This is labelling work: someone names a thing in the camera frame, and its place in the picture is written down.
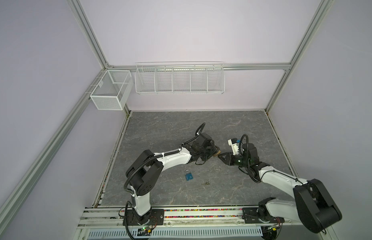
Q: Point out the aluminium frame profiles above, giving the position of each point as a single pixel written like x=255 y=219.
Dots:
x=24 y=188

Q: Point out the white wire shelf basket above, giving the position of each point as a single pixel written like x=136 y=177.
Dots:
x=180 y=78

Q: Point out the blue padlock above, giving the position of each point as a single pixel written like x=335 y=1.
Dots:
x=188 y=175

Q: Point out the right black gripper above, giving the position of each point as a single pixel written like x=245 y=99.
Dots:
x=228 y=159

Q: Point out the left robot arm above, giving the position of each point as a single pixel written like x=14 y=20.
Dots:
x=145 y=171

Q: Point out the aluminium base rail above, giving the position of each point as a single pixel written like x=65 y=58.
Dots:
x=175 y=216

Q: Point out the white vented cable duct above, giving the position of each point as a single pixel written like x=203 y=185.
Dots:
x=172 y=233

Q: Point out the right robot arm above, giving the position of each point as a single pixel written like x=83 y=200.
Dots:
x=312 y=204

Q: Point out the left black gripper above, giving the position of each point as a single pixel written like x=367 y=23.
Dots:
x=213 y=149

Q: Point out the white mesh box basket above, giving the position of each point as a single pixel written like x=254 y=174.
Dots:
x=112 y=90

